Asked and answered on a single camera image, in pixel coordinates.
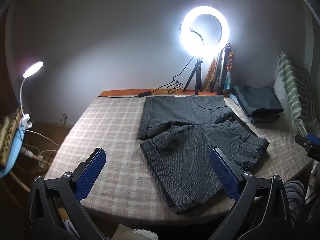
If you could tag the beige plaid blanket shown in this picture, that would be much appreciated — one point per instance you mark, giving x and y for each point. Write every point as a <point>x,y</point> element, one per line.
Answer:
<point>112,120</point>

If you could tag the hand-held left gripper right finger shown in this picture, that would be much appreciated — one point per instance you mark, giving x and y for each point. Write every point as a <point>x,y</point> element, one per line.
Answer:
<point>225,172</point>

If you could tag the person's striped trouser leg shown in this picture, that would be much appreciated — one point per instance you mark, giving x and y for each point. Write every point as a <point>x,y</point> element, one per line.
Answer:
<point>294,195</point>

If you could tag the green striped white pillow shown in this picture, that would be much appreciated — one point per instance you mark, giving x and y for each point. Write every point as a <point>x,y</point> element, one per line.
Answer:
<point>290,87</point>

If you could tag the folded grey tripod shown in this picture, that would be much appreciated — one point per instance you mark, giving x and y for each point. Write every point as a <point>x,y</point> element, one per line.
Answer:
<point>222,70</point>

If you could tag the blue chair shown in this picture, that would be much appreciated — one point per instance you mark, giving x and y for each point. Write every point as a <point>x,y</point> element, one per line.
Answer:
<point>13,150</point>

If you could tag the dark green folded pants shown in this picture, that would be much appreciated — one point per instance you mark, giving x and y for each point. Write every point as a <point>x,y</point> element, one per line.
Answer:
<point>257,98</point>

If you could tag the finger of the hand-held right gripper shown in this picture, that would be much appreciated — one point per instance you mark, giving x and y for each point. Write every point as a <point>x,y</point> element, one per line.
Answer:
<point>302,142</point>
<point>314,138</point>

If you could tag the light blue cloth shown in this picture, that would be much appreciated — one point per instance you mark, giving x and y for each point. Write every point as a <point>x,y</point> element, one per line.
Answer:
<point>227,83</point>

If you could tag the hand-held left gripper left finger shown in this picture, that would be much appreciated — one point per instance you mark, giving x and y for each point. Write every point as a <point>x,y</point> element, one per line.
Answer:
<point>90,172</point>

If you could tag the grey checked short pants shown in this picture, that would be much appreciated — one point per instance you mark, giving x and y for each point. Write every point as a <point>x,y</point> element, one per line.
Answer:
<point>190,135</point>

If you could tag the brown patterned cushion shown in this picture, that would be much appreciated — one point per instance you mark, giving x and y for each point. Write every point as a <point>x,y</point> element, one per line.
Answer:
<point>8,135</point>

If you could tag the white clip desk lamp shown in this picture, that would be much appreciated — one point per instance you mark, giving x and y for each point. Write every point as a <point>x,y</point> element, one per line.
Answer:
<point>33,68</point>

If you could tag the orange bed sheet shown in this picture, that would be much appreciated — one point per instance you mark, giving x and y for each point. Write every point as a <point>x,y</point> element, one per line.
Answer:
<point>120,92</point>

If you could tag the dark grey folded pants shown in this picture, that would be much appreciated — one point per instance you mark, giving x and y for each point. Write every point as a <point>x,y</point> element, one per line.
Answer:
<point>265,119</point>

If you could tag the small black tripod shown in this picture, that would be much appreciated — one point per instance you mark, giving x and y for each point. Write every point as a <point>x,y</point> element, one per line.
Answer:
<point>196,76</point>

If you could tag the black gooseneck phone holder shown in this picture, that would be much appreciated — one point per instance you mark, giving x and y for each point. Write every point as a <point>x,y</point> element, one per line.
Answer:
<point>197,33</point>

